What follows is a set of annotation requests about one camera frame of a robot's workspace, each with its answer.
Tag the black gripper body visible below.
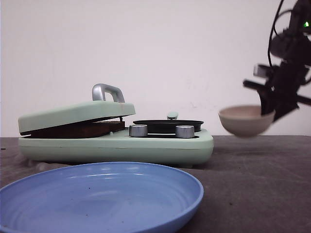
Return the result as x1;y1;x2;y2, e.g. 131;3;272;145
243;62;311;105

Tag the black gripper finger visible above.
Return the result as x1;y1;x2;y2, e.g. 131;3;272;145
259;88;276;116
274;92;299;121

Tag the beige ribbed ceramic bowl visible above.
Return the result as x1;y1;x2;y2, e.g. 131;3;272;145
218;105;276;138

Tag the white bread slice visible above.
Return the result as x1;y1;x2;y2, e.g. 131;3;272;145
20;121;125;139

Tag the mint green sandwich maker lid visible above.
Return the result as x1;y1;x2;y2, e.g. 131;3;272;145
18;83;136;135

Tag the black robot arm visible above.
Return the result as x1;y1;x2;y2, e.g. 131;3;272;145
243;0;311;121

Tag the mint green breakfast maker base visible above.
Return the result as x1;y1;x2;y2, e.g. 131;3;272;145
18;129;214;166

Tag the right silver control knob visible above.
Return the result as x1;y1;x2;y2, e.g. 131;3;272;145
175;125;195;138

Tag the silver control knob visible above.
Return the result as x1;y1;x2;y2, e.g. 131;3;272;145
129;124;148;137
175;125;195;138

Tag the black round frying pan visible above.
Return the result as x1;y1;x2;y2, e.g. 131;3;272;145
133;112;204;134

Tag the left silver control knob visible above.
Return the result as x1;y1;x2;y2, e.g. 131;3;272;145
129;124;148;137

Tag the blue ceramic plate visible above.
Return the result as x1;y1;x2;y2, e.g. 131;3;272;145
0;162;204;233

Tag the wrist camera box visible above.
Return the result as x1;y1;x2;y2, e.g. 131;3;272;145
253;64;274;78

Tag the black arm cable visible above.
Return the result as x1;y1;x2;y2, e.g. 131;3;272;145
267;0;296;67

